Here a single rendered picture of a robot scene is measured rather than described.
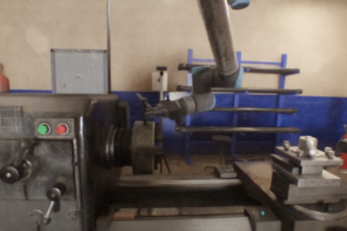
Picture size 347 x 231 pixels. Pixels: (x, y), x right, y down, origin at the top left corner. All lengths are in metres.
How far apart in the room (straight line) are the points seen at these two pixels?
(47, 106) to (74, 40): 3.67
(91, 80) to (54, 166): 3.43
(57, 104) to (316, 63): 5.02
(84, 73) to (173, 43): 1.88
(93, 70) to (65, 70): 0.56
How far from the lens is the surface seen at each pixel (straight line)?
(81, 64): 4.17
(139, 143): 0.79
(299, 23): 5.09
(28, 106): 0.76
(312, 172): 0.88
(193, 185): 1.12
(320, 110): 5.33
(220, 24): 0.66
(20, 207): 0.87
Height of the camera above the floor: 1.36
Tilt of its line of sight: 7 degrees down
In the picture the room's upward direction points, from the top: 1 degrees clockwise
